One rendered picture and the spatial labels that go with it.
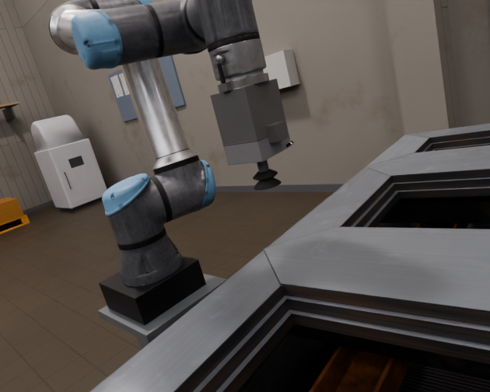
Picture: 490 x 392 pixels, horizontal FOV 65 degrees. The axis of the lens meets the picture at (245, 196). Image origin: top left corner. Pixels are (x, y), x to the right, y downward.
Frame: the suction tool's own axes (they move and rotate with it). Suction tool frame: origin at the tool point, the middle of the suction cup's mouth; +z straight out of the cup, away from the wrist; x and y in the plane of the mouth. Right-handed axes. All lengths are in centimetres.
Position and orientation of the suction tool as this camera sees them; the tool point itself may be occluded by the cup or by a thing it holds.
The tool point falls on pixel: (267, 185)
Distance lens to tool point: 59.8
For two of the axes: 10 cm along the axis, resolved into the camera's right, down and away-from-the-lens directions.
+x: -7.9, 0.3, 6.1
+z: 2.4, 9.3, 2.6
